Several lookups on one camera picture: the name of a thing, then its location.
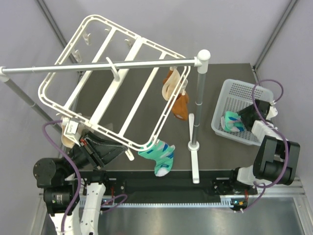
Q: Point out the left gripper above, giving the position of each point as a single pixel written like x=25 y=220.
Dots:
x=100 y=150

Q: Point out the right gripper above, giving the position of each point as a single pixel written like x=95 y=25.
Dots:
x=244 y=113

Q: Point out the teal sock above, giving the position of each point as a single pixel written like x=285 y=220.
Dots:
x=231 y=122
x=163 y=155

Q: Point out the white square clip hanger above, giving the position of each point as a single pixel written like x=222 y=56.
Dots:
x=168 y=58

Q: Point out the orange brown sock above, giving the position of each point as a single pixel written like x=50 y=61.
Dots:
x=179 y=108

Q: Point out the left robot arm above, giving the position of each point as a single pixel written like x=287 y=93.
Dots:
x=76 y=186

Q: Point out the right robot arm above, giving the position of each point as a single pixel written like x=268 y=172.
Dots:
x=276 y=160

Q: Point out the grey sock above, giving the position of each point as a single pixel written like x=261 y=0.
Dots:
x=107 y=128

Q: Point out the white perforated plastic basket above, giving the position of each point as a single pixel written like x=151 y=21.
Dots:
x=235 y=95

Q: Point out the beige sock left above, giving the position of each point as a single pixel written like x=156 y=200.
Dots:
x=66 y=141

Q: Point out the beige sock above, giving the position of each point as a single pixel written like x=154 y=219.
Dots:
x=66 y=141
x=170 y=82

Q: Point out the dark grey table mat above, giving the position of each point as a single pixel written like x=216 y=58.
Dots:
x=215 y=152

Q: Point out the silver white drying rack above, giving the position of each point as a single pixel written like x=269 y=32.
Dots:
x=200 y=62

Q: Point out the beige sock right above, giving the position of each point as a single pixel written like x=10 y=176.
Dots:
x=170 y=82

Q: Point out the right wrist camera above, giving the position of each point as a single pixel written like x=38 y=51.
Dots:
x=273 y=112

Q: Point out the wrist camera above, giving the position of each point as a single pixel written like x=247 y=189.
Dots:
x=69 y=127
x=273 y=112

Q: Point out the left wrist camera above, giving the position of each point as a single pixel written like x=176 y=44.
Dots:
x=69 y=127

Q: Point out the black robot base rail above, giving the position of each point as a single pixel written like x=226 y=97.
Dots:
x=143 y=187

